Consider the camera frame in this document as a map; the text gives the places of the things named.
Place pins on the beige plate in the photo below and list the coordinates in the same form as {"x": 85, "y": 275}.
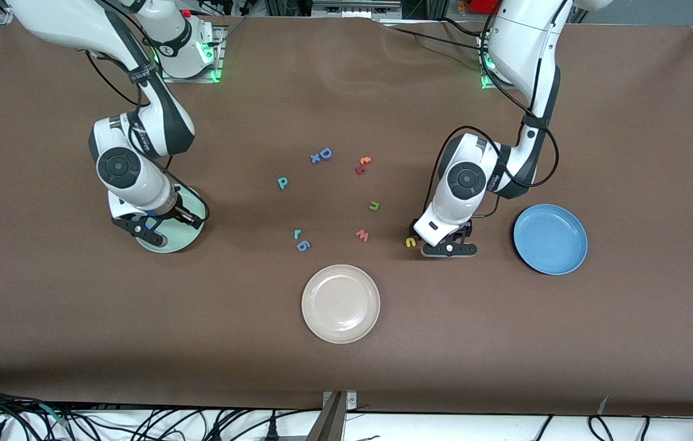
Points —
{"x": 340, "y": 304}

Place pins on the grey metal rack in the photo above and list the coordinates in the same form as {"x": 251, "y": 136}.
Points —
{"x": 355, "y": 7}

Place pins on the blue foam letter g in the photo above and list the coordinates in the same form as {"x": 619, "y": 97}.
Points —
{"x": 306, "y": 247}

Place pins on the aluminium camera mount post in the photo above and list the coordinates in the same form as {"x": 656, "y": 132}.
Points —
{"x": 331, "y": 422}

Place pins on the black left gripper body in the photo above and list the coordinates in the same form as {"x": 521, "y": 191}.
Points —
{"x": 466, "y": 229}

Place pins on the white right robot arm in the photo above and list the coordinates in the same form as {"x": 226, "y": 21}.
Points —
{"x": 150, "y": 190}

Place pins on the blue foam letter D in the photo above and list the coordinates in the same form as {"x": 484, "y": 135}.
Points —
{"x": 321, "y": 154}

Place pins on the pink foam letter w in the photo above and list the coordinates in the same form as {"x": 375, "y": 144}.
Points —
{"x": 363, "y": 236}

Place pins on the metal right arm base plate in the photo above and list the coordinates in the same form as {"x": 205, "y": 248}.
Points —
{"x": 217, "y": 61}

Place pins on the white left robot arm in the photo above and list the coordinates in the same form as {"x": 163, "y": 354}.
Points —
{"x": 505, "y": 37}

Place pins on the small white paper tag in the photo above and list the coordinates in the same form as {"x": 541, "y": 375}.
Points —
{"x": 604, "y": 404}

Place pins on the dark red foam letter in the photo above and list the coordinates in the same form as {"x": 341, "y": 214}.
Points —
{"x": 361, "y": 169}

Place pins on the pale green plate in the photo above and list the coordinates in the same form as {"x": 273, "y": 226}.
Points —
{"x": 168, "y": 242}

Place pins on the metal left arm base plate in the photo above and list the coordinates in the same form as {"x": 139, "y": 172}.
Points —
{"x": 484, "y": 87}

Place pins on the red box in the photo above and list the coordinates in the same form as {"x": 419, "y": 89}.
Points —
{"x": 484, "y": 6}

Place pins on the blue plate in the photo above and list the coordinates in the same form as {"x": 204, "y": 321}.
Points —
{"x": 549, "y": 239}

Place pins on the brown table cover mat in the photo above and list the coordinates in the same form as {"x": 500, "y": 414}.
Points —
{"x": 346, "y": 367}

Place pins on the green foam letter n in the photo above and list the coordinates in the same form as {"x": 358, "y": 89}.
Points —
{"x": 371, "y": 206}

